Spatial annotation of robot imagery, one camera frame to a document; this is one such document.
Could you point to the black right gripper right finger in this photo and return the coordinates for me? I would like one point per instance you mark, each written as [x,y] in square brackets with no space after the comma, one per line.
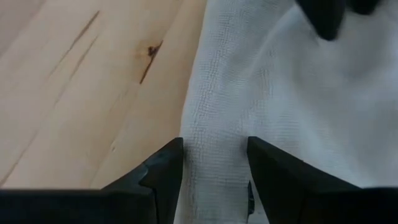
[286,193]

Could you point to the plain white towel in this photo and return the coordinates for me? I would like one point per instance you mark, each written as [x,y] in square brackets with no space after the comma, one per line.
[280,93]

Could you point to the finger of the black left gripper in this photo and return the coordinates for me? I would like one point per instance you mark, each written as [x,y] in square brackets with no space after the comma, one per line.
[326,18]
[363,6]

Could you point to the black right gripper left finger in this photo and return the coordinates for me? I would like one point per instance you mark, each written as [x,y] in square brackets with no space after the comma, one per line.
[161,186]

